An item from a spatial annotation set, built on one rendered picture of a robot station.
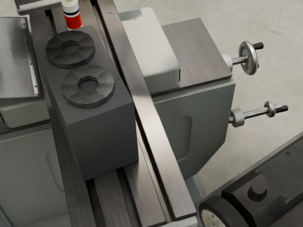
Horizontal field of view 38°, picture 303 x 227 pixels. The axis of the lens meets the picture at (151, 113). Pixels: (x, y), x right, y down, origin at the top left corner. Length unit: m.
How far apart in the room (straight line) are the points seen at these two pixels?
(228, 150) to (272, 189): 0.80
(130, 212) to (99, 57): 0.30
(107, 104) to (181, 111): 0.62
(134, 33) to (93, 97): 0.59
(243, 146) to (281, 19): 0.93
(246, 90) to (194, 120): 0.90
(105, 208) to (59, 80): 0.25
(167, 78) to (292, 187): 0.46
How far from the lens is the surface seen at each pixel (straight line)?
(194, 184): 1.70
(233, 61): 1.49
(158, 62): 1.22
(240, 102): 2.21
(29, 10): 1.24
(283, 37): 2.58
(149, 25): 1.33
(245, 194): 1.23
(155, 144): 0.92
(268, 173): 1.30
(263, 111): 1.52
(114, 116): 0.75
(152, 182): 0.87
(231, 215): 1.21
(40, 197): 1.55
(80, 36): 0.85
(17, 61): 1.22
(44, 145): 1.31
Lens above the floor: 1.69
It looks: 52 degrees down
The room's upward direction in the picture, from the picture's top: 2 degrees counter-clockwise
